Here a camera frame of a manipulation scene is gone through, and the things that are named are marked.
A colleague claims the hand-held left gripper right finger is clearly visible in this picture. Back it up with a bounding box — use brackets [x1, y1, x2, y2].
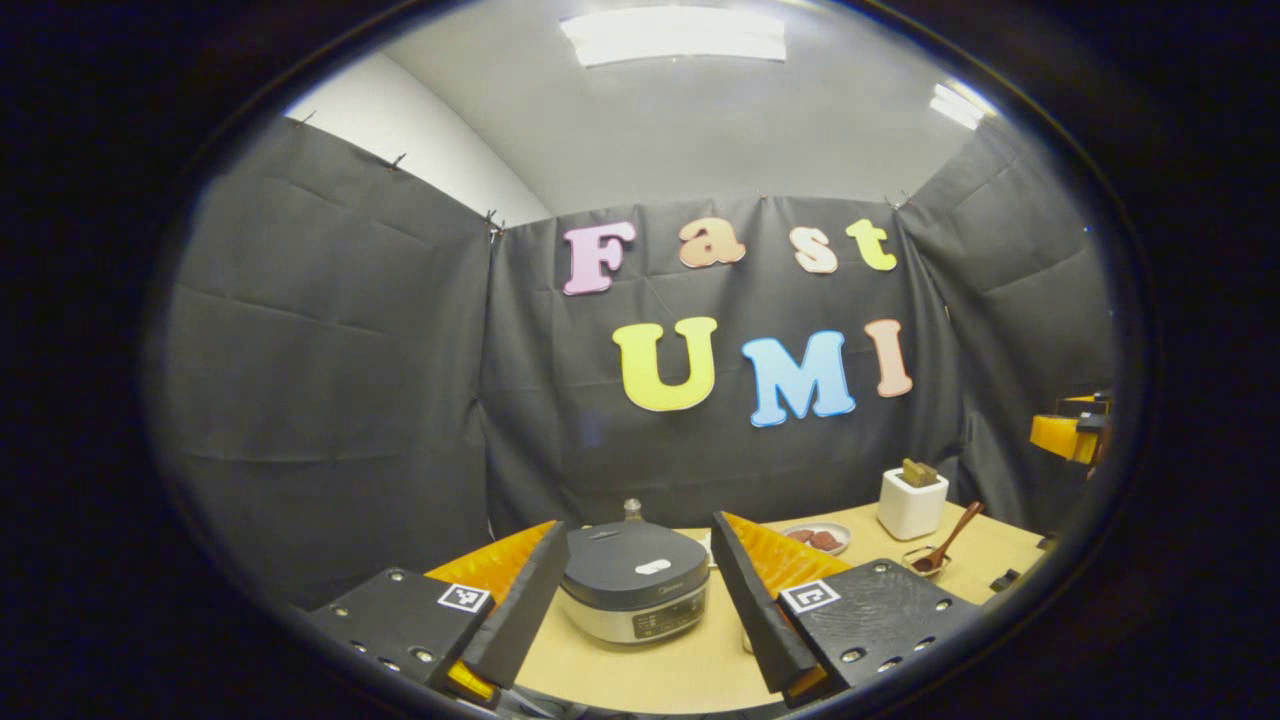
[708, 512, 981, 710]

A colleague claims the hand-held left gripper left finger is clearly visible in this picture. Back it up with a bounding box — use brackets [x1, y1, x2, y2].
[303, 520, 571, 711]

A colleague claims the dark grey rice cooker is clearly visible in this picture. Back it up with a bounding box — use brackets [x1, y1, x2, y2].
[557, 520, 713, 646]

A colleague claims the brown wooden spoon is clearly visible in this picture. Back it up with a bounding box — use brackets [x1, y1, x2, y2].
[912, 501, 986, 576]

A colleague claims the white chopstick holder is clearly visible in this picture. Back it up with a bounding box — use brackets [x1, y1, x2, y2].
[877, 467, 949, 542]

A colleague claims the round white plate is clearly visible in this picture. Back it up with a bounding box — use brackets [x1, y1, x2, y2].
[782, 522, 853, 557]

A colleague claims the black backdrop cloth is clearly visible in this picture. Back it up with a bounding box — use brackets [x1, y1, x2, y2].
[145, 115, 1116, 611]

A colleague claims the large ceiling light panel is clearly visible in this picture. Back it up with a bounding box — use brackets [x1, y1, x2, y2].
[560, 8, 786, 67]

